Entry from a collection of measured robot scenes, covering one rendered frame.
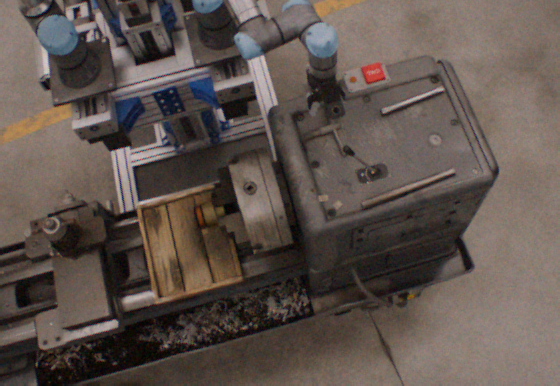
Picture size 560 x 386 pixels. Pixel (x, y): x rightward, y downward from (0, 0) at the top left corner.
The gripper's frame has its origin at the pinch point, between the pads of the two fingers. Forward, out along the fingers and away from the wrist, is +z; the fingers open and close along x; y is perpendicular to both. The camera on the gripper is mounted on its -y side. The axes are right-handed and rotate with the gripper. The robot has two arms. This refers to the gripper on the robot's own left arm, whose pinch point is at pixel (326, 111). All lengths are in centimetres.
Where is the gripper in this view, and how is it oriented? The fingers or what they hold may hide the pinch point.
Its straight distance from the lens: 185.8
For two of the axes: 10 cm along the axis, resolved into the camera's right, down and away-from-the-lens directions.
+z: 0.8, 4.0, 9.1
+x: -9.6, 2.7, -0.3
